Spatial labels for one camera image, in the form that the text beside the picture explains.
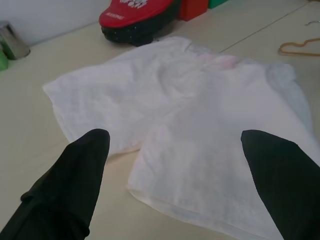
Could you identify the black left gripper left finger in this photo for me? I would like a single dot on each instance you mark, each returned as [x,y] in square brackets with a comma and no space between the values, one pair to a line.
[65,190]

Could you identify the white shorts garment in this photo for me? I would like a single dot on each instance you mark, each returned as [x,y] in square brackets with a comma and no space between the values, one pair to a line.
[180,105]

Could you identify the red block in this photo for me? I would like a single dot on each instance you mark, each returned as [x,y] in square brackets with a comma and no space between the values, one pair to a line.
[192,8]

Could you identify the wooden clothes hanger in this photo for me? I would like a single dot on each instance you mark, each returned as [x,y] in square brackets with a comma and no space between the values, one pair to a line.
[297,53]

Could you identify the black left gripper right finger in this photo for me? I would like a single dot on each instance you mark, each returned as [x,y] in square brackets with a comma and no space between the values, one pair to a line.
[285,180]

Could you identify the metal cup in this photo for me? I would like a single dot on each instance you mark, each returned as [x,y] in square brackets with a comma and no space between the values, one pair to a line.
[15,42]

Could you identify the green block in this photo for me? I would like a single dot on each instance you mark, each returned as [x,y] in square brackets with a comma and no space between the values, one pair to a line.
[217,3]

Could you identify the green object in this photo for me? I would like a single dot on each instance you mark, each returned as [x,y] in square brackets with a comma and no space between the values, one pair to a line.
[3,60]

